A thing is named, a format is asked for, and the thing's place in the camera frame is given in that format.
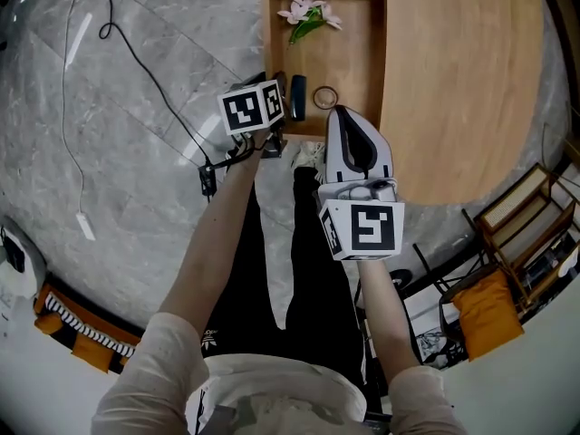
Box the orange striped cushion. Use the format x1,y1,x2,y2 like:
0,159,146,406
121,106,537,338
33,282,142,376

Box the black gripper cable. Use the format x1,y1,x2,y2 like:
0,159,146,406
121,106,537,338
197,132,256,199

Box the black weight disc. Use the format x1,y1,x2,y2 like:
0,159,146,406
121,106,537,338
388,267,410,290

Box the person's white shirt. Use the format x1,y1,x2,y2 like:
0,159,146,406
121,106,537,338
90,312,469,435

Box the person's right forearm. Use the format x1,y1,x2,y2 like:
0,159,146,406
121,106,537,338
356,257,421,372

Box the person's black trousers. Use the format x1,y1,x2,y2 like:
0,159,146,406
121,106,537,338
200,164,369,392

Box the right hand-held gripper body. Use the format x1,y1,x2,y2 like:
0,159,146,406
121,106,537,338
316,177,406,262

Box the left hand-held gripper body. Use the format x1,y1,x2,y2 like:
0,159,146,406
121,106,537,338
217,70,289,159

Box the person's left forearm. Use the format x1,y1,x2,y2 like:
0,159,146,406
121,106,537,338
156,145,267,335

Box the person's right white sneaker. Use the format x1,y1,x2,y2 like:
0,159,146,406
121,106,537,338
289,140,328,170

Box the long black floor cable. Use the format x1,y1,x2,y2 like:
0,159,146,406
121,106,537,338
98,0,215,172

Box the black pouch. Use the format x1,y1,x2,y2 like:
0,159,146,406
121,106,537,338
1,226,26,275

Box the pink artificial flower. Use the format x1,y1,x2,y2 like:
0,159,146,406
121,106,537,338
276,0,343,46

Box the white power adapter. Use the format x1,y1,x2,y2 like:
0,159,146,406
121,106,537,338
74,211,98,243

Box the plain orange cushion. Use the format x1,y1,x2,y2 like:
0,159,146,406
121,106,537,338
451,267,527,363

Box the dark frame chair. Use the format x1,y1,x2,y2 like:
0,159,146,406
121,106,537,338
437,262,527,364

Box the white round stool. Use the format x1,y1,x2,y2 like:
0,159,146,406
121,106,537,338
0,217,47,299

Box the wooden rattan rack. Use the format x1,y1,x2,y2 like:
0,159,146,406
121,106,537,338
473,161,580,314

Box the wooden drawer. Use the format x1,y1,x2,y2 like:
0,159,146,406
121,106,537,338
262,0,387,143

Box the wooden oval table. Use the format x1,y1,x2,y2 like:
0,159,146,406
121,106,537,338
377,0,546,207

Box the dark blue case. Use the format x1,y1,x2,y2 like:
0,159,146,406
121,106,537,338
289,74,309,122

